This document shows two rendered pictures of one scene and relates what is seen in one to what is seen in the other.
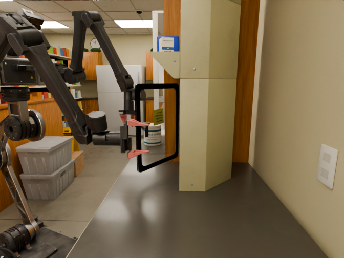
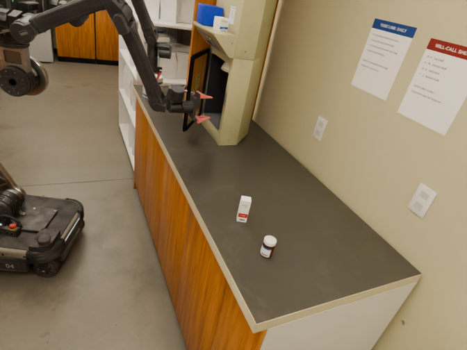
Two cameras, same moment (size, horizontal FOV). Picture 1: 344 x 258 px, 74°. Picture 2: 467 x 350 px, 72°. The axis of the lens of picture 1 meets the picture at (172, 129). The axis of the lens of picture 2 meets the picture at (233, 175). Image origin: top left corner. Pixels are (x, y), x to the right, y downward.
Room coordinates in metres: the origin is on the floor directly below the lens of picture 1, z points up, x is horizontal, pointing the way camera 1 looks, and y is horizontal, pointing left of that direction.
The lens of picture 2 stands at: (-0.53, 0.73, 1.72)
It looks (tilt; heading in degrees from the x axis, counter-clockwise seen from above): 30 degrees down; 328
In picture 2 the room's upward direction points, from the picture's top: 12 degrees clockwise
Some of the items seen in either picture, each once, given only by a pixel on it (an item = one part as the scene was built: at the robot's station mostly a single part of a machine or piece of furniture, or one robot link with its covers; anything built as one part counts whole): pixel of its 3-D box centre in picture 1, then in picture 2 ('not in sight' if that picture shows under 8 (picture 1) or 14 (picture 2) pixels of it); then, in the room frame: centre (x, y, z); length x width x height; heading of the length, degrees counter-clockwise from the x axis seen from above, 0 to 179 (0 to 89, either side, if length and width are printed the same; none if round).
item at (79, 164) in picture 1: (70, 163); not in sight; (3.39, 1.59, 0.14); 0.41 x 0.32 x 0.28; 4
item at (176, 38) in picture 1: (168, 48); (209, 15); (1.15, 0.02, 1.56); 0.10 x 0.10 x 0.09; 88
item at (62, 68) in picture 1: (64, 73); (59, 7); (1.50, 0.69, 1.45); 0.09 x 0.08 x 0.12; 155
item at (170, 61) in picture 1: (167, 67); (212, 38); (1.06, 0.02, 1.46); 0.32 x 0.11 x 0.10; 178
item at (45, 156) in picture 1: (48, 153); not in sight; (2.78, 1.57, 0.49); 0.60 x 0.42 x 0.33; 178
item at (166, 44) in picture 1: (166, 46); (220, 24); (0.98, 0.02, 1.54); 0.05 x 0.05 x 0.06; 14
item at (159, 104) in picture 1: (159, 125); (196, 89); (1.09, 0.06, 1.19); 0.30 x 0.01 x 0.40; 142
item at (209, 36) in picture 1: (207, 98); (240, 68); (1.06, -0.16, 1.33); 0.32 x 0.25 x 0.77; 178
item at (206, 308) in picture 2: not in sight; (216, 215); (0.88, -0.10, 0.45); 2.05 x 0.67 x 0.90; 178
